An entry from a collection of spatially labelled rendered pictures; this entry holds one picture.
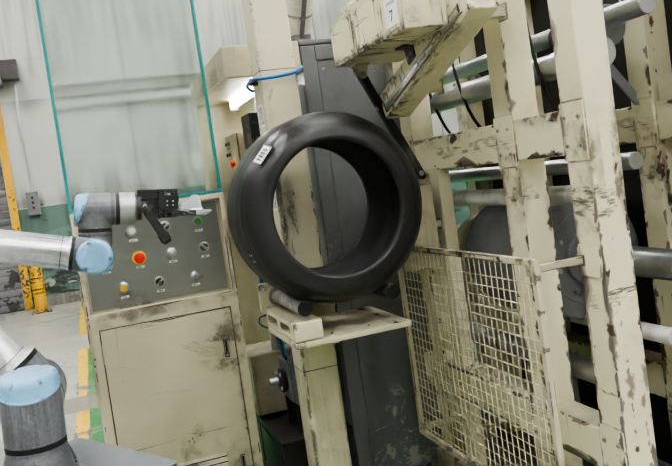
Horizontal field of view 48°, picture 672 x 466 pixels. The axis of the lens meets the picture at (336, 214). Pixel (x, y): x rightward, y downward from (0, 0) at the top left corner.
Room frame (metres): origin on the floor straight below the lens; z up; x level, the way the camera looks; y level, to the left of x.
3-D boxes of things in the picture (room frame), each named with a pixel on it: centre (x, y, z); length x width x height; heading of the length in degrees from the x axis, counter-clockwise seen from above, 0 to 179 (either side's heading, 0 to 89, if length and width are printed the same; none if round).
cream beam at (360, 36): (2.37, -0.27, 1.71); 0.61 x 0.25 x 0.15; 18
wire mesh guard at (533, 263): (2.29, -0.34, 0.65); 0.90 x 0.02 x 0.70; 18
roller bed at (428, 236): (2.73, -0.25, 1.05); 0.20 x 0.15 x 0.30; 18
